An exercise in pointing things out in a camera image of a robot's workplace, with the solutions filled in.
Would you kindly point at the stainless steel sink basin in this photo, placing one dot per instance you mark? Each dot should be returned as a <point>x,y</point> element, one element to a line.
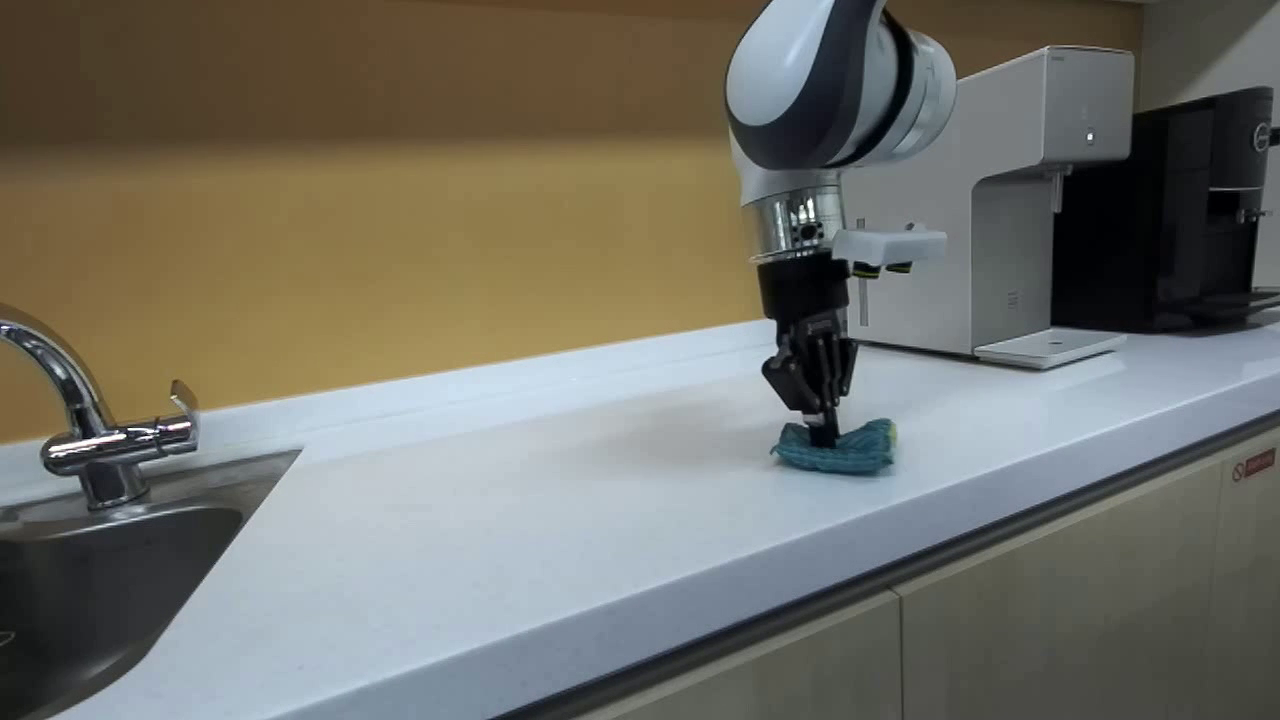
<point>94,600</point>

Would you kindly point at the red white cabinet sticker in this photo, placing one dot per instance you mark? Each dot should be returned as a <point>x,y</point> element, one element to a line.
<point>1254,460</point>

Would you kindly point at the teal cloth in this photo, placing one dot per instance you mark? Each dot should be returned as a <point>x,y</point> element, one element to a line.
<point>864,448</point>

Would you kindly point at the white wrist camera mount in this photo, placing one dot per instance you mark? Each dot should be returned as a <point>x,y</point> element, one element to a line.
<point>888,244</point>

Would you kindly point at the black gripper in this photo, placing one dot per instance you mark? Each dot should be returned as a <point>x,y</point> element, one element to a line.
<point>805,284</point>

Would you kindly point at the white coffee machine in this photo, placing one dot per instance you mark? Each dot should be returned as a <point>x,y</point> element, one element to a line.
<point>1014,201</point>

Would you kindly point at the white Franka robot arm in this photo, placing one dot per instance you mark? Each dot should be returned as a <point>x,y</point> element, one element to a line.
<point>825,83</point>

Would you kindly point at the cream cabinet door with sticker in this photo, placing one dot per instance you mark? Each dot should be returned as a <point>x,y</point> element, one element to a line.
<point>1254,584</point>

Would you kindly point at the chrome sink faucet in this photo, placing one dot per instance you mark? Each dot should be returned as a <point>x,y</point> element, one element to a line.
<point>82,406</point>

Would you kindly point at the black coffee machine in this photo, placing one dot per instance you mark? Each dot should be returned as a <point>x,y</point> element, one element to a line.
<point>1144,212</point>

